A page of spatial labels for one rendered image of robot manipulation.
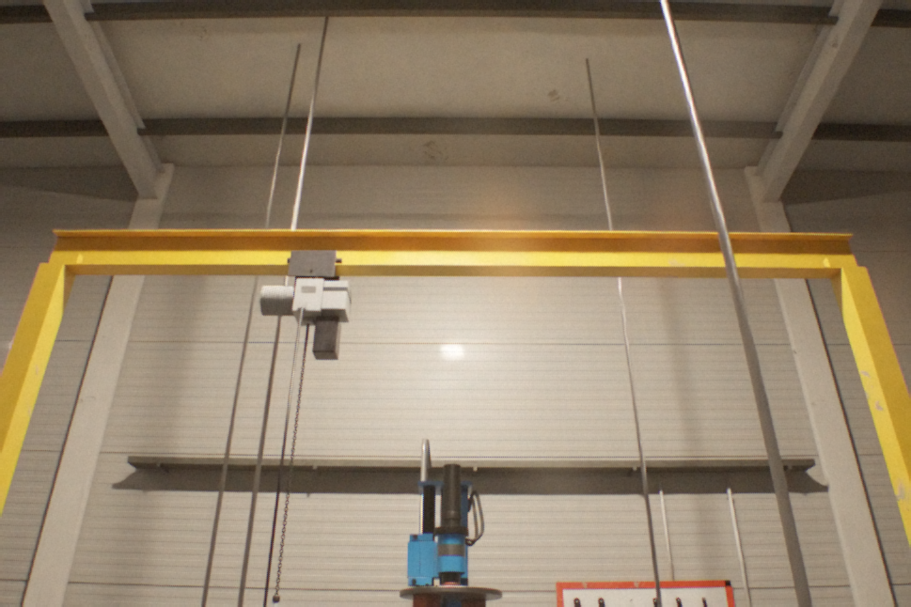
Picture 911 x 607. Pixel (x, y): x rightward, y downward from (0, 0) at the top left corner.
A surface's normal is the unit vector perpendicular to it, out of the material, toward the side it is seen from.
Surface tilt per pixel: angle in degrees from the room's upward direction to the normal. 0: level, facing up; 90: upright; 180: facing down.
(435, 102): 173
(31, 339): 90
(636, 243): 90
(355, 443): 90
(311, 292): 90
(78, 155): 173
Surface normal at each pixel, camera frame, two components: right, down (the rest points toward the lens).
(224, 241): 0.00, -0.49
